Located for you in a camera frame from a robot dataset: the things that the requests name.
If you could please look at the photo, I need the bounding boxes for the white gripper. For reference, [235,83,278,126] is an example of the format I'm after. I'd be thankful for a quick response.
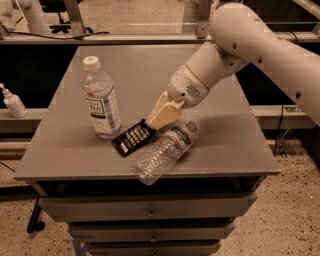
[147,64,209,130]

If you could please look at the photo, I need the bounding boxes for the black rxbar chocolate wrapper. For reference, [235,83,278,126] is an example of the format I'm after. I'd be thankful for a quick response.
[112,119,156,157]

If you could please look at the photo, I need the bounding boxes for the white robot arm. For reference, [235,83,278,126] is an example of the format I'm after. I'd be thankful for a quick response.
[147,3,320,130]

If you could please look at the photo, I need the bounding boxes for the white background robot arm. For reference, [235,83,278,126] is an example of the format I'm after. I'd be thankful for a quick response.
[0,0,49,33]

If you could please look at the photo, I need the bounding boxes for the lying clear plastic bottle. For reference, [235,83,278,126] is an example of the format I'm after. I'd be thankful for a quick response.
[133,122,198,185]

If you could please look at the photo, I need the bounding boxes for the upright blue label water bottle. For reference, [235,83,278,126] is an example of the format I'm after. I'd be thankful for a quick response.
[82,56,121,139]

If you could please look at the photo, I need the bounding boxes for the white pump dispenser bottle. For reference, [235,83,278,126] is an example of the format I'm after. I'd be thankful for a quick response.
[0,83,28,118]

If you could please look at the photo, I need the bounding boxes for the grey drawer cabinet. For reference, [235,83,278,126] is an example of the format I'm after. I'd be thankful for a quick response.
[13,43,281,256]

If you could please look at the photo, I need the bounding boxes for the black office chair base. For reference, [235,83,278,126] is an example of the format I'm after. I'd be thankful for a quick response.
[39,0,93,38]

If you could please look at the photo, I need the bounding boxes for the grey metal shelf rail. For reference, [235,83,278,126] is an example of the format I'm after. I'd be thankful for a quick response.
[0,31,320,46]

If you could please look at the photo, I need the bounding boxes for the black cable on shelf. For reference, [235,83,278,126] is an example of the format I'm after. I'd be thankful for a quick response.
[12,30,111,41]

